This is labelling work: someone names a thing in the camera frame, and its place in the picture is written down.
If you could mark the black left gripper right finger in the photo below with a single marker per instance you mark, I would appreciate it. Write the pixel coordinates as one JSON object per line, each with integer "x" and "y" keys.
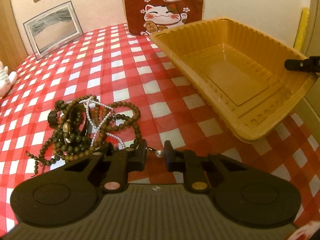
{"x": 188, "y": 163}

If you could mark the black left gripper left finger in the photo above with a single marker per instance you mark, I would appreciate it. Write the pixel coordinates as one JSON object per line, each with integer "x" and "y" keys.
{"x": 120, "y": 164}

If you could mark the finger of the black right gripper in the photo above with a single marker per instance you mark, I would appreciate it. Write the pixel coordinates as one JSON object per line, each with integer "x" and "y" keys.
{"x": 310, "y": 65}

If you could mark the pearl drop earring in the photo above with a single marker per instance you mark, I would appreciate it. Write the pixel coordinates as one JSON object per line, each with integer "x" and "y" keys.
{"x": 157, "y": 153}

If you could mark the yellow plastic tray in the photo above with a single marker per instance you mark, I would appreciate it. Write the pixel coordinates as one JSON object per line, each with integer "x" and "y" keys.
{"x": 239, "y": 71}

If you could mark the red white checkered tablecloth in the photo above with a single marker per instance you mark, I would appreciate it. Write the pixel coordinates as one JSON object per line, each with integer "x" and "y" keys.
{"x": 116, "y": 66}

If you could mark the white plush cat toy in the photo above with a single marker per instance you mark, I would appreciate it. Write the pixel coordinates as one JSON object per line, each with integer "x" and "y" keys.
{"x": 7, "y": 80}

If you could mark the silver framed sand picture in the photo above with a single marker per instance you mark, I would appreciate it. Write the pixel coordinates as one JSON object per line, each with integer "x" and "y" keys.
{"x": 52, "y": 29}

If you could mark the red lucky cat cloth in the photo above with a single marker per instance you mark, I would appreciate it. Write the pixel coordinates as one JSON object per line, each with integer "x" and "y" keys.
{"x": 145, "y": 17}

